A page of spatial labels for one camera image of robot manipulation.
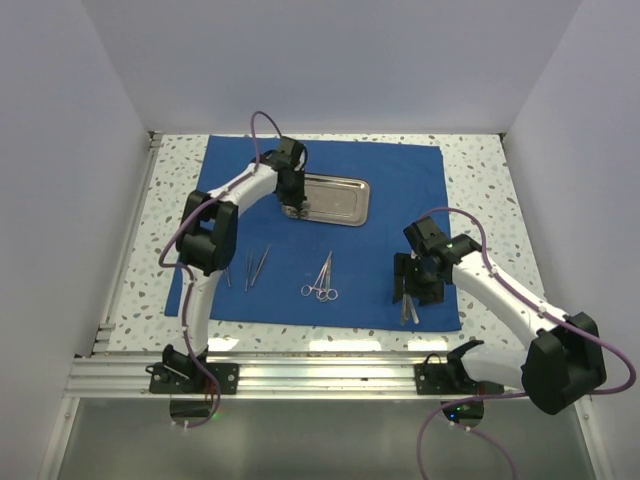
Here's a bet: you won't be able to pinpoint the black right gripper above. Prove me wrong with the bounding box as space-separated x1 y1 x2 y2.
393 252 444 307

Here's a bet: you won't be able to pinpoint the aluminium front rail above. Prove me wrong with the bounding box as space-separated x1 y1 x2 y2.
64 352 591 399

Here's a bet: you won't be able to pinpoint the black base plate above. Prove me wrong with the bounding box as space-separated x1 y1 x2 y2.
414 352 470 395
145 362 239 395

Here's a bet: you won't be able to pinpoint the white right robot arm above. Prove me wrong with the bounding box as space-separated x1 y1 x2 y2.
393 217 607 415

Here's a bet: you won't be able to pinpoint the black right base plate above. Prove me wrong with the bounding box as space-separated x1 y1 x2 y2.
414 352 470 395

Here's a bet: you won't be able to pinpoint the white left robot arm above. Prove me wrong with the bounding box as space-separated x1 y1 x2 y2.
159 137 308 393

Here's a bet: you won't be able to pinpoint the steel hemostat clamp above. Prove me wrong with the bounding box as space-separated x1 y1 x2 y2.
282 202 311 221
300 255 330 300

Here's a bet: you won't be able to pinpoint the steel tweezers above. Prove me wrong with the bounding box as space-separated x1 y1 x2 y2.
249 244 271 287

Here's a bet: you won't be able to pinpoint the steel instrument tray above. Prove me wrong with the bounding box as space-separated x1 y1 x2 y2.
304 173 371 227

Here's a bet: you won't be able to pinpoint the blue surgical cloth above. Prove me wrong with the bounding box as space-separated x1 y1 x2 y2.
164 133 464 332

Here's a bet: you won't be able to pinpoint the thin steel probe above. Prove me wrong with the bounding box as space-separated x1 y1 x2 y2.
244 250 254 292

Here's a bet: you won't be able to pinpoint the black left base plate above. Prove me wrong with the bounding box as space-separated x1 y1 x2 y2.
145 362 239 395

